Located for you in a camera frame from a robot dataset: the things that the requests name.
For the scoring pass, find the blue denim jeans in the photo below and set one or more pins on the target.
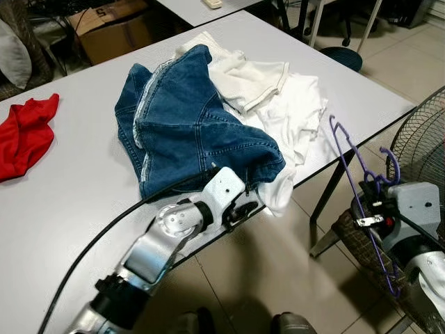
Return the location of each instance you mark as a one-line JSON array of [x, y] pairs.
[[188, 118]]

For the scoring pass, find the plain white shirt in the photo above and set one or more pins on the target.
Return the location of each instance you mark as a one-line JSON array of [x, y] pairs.
[[295, 115]]

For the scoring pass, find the grey robot right foot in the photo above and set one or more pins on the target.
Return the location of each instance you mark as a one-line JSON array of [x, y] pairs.
[[292, 325]]

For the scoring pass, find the grey robot foot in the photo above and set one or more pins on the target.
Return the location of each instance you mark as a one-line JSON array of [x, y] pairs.
[[189, 324], [292, 325]]

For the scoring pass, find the grey robot left foot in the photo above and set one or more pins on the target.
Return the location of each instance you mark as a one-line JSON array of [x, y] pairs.
[[189, 324]]

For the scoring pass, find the white shirt beige trim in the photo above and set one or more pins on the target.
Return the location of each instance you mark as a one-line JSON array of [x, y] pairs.
[[243, 80]]

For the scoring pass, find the dark blue round stool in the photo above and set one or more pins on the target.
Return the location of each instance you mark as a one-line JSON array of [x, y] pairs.
[[342, 57]]

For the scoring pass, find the white desk white legs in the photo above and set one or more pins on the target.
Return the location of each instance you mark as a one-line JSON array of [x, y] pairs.
[[195, 8]]

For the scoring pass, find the beige power strip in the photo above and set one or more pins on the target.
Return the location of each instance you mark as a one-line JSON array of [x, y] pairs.
[[212, 3]]

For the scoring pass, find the cardboard box black label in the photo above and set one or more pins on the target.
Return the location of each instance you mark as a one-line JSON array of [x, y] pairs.
[[111, 38]]

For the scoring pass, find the red crumpled cloth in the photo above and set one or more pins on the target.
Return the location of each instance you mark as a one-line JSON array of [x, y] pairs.
[[24, 139]]

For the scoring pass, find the dark wicker chair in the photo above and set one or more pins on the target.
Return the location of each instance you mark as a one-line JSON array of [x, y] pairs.
[[38, 42]]

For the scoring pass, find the grey pillow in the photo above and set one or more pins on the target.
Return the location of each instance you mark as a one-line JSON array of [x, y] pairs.
[[10, 59]]

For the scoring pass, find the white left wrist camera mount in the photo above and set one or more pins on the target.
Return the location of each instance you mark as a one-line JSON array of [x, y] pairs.
[[222, 189]]

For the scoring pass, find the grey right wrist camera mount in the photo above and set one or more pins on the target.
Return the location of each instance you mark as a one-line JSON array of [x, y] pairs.
[[417, 205]]

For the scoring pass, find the black metal table frame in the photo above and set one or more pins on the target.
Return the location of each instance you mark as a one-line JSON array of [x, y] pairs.
[[330, 191]]

